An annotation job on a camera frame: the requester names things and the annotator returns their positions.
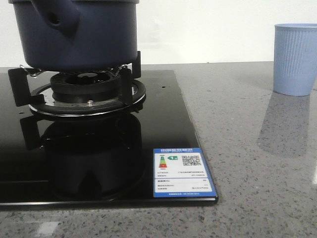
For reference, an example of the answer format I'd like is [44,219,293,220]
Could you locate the light blue ribbed cup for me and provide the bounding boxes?
[273,23,317,96]

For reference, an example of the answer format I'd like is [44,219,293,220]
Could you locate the dark blue cooking pot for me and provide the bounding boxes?
[11,0,137,72]

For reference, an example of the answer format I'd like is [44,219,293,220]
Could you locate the black pot support grate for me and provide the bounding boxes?
[8,52,146,118]

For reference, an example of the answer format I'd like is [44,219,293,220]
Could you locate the blue energy label sticker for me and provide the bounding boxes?
[153,148,217,200]

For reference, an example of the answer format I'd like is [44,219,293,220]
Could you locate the black gas burner head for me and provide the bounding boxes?
[50,72,120,103]

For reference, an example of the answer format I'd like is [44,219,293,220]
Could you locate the black glass gas stove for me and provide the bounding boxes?
[0,68,218,210]

